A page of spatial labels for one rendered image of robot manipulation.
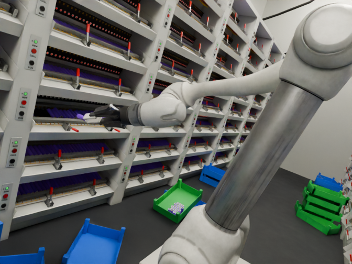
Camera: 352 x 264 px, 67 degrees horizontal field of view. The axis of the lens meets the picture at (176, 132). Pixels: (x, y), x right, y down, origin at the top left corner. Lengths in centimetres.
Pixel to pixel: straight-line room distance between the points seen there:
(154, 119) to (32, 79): 49
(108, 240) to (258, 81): 104
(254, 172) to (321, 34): 31
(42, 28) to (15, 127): 38
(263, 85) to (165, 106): 33
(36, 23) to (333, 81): 95
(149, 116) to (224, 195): 43
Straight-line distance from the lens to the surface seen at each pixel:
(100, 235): 147
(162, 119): 94
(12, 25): 110
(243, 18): 296
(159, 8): 162
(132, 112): 100
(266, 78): 81
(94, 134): 141
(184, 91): 104
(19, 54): 111
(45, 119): 127
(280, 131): 62
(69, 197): 154
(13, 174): 125
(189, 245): 69
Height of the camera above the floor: 82
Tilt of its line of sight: 10 degrees down
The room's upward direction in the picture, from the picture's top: 17 degrees clockwise
